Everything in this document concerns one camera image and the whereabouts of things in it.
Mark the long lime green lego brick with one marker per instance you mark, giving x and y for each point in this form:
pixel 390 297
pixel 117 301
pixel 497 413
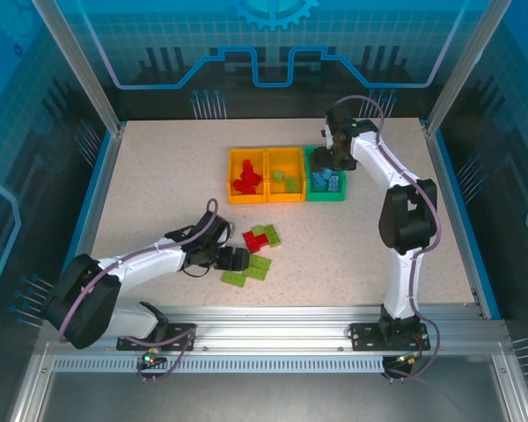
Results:
pixel 292 184
pixel 255 272
pixel 273 235
pixel 233 278
pixel 260 262

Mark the small connector with green LED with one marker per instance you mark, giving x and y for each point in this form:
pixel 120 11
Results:
pixel 404 360
pixel 151 358

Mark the small red lego brick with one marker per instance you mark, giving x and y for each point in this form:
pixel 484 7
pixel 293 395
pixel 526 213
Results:
pixel 239 184
pixel 262 242
pixel 247 166

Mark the yellow plastic bin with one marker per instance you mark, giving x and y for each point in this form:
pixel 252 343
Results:
pixel 235 198
pixel 281 195

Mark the grey metal shelf panel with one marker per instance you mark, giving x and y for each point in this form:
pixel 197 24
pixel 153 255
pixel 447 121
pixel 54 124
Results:
pixel 268 395

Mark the green plastic bin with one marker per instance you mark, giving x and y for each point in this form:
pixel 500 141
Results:
pixel 325 195

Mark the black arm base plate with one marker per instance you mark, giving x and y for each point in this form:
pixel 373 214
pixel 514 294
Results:
pixel 180 338
pixel 365 338

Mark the long red lego brick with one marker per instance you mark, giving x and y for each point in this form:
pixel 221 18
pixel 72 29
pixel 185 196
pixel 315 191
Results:
pixel 250 242
pixel 250 190
pixel 254 178

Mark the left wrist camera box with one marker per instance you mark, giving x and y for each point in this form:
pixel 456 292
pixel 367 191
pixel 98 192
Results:
pixel 229 227

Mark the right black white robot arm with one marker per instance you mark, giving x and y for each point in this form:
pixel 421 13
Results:
pixel 405 220

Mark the aluminium table side rail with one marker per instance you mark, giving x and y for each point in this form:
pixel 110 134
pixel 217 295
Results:
pixel 107 176
pixel 444 176

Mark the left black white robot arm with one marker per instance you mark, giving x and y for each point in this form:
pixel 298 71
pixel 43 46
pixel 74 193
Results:
pixel 149 259

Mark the aluminium frame post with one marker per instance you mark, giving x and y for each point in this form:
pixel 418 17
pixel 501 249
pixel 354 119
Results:
pixel 462 74
pixel 83 74

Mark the wide aluminium mounting rail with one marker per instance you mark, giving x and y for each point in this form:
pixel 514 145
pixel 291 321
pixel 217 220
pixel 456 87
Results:
pixel 268 329

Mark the long blue lego brick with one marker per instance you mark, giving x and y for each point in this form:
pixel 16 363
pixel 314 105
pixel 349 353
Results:
pixel 317 180
pixel 333 183
pixel 326 173

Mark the small lime green lego brick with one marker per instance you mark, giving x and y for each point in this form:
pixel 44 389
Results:
pixel 278 176
pixel 258 229

